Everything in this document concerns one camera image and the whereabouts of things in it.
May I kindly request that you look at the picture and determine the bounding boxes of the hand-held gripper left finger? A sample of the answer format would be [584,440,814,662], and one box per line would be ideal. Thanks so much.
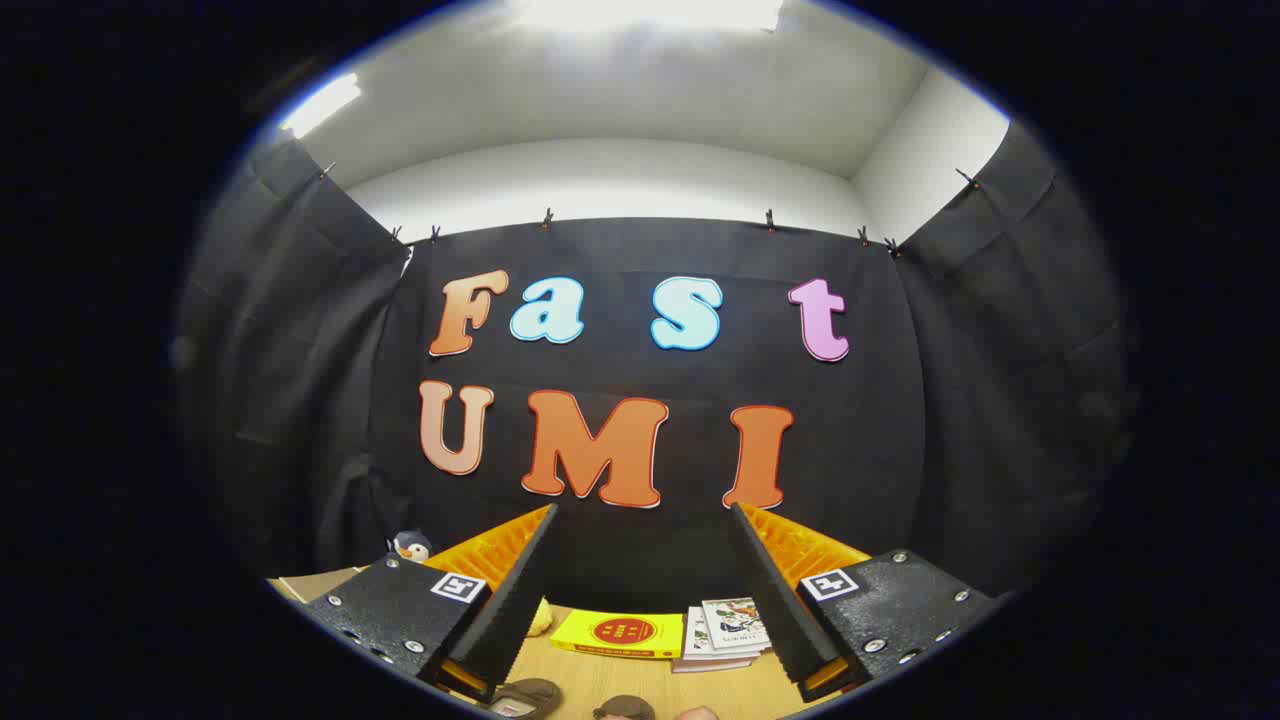
[303,504,559,703]

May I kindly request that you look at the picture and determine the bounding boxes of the ceiling light panel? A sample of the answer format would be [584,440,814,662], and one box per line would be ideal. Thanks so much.
[515,0,783,33]
[283,73,362,139]

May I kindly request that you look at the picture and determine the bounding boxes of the yellow book with red circle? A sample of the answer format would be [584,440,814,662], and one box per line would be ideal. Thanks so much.
[550,608,685,660]

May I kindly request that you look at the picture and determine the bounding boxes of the row of black cloth clips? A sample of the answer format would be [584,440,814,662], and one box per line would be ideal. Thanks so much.
[318,160,986,259]

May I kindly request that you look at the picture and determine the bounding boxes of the white book with brown spine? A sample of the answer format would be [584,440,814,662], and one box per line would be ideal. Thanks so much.
[672,605,763,674]

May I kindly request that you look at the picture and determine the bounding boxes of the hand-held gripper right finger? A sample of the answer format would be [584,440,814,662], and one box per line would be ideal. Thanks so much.
[730,503,1001,703]

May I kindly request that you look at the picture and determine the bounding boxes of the white illustrated book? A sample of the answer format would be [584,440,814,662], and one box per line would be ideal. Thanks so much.
[700,597,773,653]

